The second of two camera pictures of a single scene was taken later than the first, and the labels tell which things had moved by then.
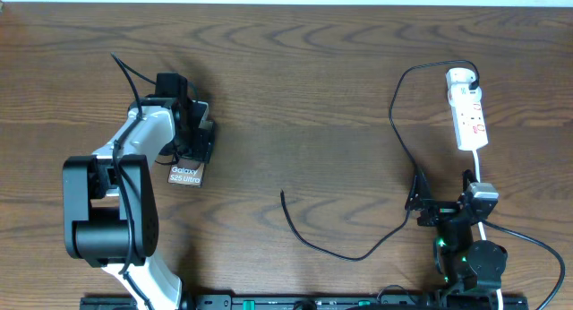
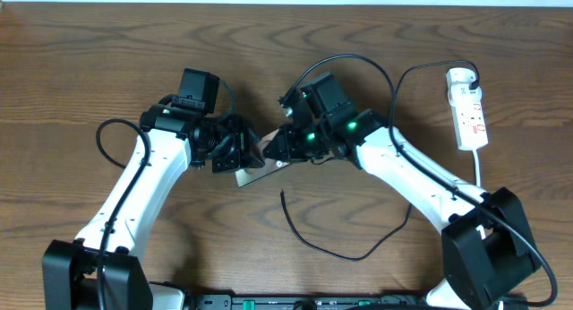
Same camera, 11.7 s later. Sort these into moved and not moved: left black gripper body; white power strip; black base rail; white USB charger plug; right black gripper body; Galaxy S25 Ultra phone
Moved: Galaxy S25 Ultra phone; right black gripper body; left black gripper body
Not moved: black base rail; white USB charger plug; white power strip
